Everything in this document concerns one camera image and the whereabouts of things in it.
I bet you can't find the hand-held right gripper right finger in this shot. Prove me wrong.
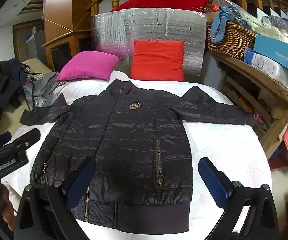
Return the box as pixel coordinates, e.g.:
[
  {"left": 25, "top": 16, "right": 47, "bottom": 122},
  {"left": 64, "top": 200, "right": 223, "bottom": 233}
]
[{"left": 198, "top": 157, "right": 280, "bottom": 240}]

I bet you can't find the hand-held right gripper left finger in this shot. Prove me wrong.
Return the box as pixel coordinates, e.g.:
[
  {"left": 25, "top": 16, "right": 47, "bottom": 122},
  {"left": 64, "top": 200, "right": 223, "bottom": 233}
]
[{"left": 17, "top": 156, "right": 97, "bottom": 240}]

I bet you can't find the black puffer jacket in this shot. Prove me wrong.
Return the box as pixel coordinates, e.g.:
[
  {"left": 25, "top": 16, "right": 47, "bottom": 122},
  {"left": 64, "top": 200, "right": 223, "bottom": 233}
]
[{"left": 19, "top": 78, "right": 257, "bottom": 232}]

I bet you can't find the person's left hand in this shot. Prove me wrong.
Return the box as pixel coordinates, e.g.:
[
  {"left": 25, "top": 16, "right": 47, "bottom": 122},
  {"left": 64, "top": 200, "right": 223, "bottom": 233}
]
[{"left": 0, "top": 184, "right": 18, "bottom": 232}]

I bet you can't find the grey garment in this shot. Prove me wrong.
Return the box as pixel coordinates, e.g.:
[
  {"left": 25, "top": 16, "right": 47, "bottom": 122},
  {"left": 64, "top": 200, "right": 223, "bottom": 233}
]
[{"left": 23, "top": 71, "right": 60, "bottom": 108}]

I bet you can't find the beige sofa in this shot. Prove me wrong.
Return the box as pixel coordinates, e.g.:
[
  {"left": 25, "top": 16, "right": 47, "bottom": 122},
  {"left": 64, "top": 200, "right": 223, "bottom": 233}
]
[{"left": 0, "top": 58, "right": 52, "bottom": 130}]

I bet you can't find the magenta pillow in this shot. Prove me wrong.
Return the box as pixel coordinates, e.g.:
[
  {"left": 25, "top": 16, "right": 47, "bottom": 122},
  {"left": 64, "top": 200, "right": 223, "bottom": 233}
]
[{"left": 56, "top": 51, "right": 121, "bottom": 81}]

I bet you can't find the brown woven blind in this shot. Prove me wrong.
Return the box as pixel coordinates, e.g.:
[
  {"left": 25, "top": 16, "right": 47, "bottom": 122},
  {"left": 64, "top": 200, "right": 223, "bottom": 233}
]
[{"left": 13, "top": 21, "right": 46, "bottom": 62}]

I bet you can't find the wooden bench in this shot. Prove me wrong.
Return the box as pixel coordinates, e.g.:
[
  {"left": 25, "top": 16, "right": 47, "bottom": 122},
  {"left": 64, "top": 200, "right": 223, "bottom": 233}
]
[{"left": 209, "top": 50, "right": 288, "bottom": 159}]

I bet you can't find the white patterned packet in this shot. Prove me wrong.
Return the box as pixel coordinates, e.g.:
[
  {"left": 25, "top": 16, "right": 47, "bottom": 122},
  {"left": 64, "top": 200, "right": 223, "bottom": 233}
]
[{"left": 244, "top": 47, "right": 288, "bottom": 85}]

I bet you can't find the red pillow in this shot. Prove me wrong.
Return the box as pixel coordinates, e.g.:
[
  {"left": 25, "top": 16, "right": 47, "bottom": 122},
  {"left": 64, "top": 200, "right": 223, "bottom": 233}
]
[{"left": 130, "top": 40, "right": 185, "bottom": 82}]

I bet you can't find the wooden cabinet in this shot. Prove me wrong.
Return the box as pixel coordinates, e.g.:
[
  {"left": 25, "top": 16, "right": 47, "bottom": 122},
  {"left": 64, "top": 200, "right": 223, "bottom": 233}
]
[{"left": 42, "top": 0, "right": 94, "bottom": 73}]

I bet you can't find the white air conditioner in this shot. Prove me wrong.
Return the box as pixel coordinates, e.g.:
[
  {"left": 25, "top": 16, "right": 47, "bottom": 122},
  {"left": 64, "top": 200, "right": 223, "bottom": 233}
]
[{"left": 12, "top": 0, "right": 46, "bottom": 15}]

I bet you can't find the wicker basket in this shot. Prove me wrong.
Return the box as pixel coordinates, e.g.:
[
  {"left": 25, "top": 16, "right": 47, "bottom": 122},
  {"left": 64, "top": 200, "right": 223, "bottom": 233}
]
[{"left": 206, "top": 20, "right": 257, "bottom": 60}]

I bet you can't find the blue cardboard box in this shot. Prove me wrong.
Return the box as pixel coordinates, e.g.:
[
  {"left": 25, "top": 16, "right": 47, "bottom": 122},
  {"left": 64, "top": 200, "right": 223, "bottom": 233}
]
[{"left": 252, "top": 34, "right": 288, "bottom": 74}]

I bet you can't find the blue cloth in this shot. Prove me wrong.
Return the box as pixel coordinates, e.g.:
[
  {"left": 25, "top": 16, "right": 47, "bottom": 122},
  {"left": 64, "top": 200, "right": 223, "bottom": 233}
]
[{"left": 210, "top": 5, "right": 244, "bottom": 43}]

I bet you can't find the clear plastic bag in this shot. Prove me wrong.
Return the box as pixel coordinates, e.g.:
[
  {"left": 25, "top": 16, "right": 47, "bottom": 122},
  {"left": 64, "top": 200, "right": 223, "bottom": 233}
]
[{"left": 256, "top": 15, "right": 288, "bottom": 48}]

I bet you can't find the silver foil insulation mat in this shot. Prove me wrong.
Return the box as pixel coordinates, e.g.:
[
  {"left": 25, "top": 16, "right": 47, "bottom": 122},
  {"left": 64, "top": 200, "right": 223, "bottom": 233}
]
[{"left": 91, "top": 7, "right": 207, "bottom": 80}]

